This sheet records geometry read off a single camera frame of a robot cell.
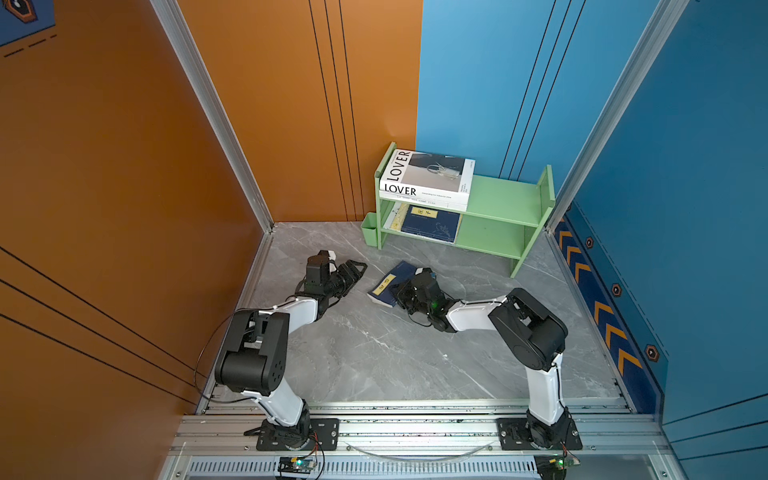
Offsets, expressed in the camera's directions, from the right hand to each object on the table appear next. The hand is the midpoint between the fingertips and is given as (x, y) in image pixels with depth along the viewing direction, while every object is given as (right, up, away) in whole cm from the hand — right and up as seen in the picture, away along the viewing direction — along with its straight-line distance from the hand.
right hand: (383, 289), depth 93 cm
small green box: (-6, +20, +13) cm, 24 cm away
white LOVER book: (+15, +34, -6) cm, 37 cm away
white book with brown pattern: (+3, +27, +15) cm, 32 cm away
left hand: (-6, +7, 0) cm, 9 cm away
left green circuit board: (-21, -39, -23) cm, 50 cm away
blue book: (+1, -1, 0) cm, 1 cm away
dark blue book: (+17, +22, +8) cm, 28 cm away
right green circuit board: (+42, -39, -23) cm, 62 cm away
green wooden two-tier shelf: (+35, +22, -8) cm, 42 cm away
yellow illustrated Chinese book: (+5, +24, +12) cm, 27 cm away
